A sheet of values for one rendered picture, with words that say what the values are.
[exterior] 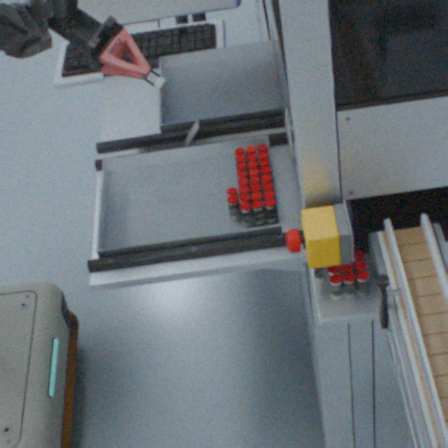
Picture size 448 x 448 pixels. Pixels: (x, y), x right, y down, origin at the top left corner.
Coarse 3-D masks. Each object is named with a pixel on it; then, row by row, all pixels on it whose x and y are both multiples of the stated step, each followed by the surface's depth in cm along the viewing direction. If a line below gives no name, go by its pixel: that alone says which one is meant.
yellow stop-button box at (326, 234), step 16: (320, 208) 140; (336, 208) 140; (304, 224) 138; (320, 224) 138; (336, 224) 137; (304, 240) 139; (320, 240) 136; (336, 240) 136; (320, 256) 139; (336, 256) 139
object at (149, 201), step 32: (128, 160) 176; (160, 160) 176; (192, 160) 176; (224, 160) 175; (128, 192) 172; (160, 192) 171; (192, 192) 170; (224, 192) 168; (128, 224) 166; (160, 224) 165; (192, 224) 163; (224, 224) 162
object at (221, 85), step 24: (216, 48) 198; (240, 48) 198; (264, 48) 198; (168, 72) 200; (192, 72) 198; (216, 72) 197; (240, 72) 196; (264, 72) 194; (168, 96) 193; (192, 96) 192; (216, 96) 191; (240, 96) 189; (264, 96) 188; (168, 120) 187; (192, 120) 180; (216, 120) 180; (240, 120) 181
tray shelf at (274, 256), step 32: (128, 96) 196; (128, 128) 187; (288, 160) 173; (96, 192) 174; (288, 192) 166; (96, 224) 167; (288, 224) 160; (96, 256) 161; (224, 256) 157; (256, 256) 156; (288, 256) 154; (96, 288) 157
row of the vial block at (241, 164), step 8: (240, 152) 169; (240, 160) 167; (240, 168) 166; (240, 176) 164; (240, 184) 162; (248, 184) 164; (240, 192) 161; (248, 192) 161; (240, 200) 159; (248, 200) 159; (248, 208) 158; (248, 216) 159; (248, 224) 160
